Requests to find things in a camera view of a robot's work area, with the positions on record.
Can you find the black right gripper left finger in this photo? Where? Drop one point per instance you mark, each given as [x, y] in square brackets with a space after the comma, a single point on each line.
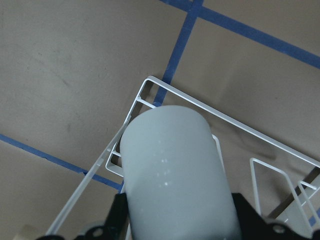
[112, 228]

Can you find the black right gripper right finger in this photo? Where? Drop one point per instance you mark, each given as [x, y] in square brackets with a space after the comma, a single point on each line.
[255, 227]

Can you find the grey plastic cup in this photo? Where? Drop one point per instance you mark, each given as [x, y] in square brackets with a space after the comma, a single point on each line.
[174, 180]

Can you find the white wire cup rack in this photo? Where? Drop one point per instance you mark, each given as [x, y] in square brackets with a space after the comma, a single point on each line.
[111, 158]

